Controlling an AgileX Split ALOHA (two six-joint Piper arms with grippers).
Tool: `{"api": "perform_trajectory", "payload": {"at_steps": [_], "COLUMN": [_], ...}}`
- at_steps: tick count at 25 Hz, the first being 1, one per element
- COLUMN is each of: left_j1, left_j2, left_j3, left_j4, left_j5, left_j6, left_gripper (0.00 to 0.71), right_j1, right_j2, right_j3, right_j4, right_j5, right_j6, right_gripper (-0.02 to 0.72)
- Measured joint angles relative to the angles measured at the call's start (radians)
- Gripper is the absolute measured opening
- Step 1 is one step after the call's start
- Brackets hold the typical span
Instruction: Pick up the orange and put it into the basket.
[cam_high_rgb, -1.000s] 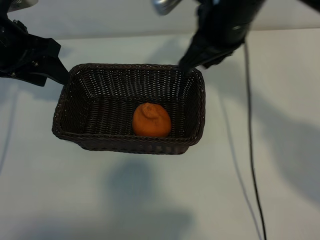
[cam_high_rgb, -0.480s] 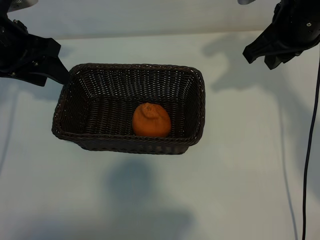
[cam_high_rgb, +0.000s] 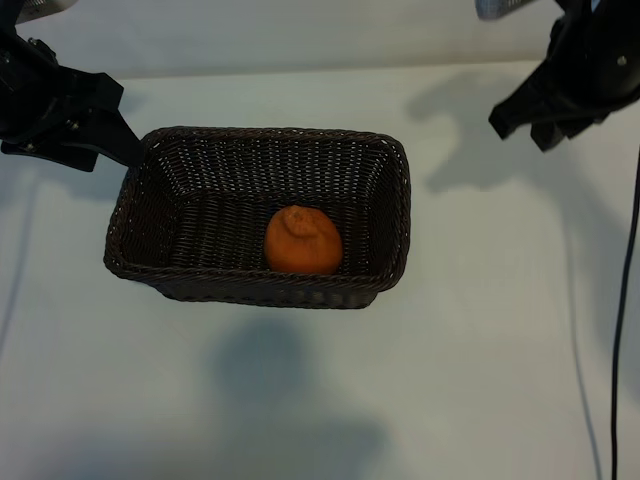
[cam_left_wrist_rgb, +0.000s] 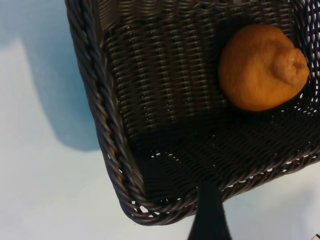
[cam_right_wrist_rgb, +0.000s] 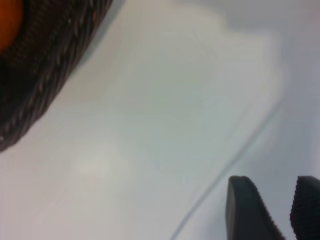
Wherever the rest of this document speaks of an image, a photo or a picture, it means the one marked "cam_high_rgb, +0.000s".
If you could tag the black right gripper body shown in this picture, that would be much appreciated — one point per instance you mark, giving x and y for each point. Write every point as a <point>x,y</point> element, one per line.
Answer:
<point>595,65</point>

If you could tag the dark brown wicker basket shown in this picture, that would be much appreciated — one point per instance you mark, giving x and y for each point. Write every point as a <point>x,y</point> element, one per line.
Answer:
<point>200,235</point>

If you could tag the orange fruit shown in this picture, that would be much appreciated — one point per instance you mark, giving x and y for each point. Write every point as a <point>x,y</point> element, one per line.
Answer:
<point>302,245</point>

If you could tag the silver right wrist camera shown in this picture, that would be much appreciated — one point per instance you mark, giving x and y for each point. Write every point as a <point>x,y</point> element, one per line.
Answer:
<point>500,7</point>

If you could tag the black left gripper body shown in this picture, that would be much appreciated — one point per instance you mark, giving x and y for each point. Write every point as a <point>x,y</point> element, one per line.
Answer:
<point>37,95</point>

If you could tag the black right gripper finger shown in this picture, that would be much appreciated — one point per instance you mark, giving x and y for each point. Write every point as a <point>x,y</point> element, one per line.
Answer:
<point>555,132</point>
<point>520,110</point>

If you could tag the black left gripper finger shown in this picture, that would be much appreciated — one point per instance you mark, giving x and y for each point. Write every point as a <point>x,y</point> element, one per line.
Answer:
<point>57,154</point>
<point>115,132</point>

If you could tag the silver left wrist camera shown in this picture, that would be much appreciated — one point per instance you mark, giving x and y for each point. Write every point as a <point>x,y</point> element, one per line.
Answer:
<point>47,6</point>

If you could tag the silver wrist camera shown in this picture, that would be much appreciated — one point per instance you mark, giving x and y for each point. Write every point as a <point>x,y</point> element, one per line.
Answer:
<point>500,7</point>
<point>47,6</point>

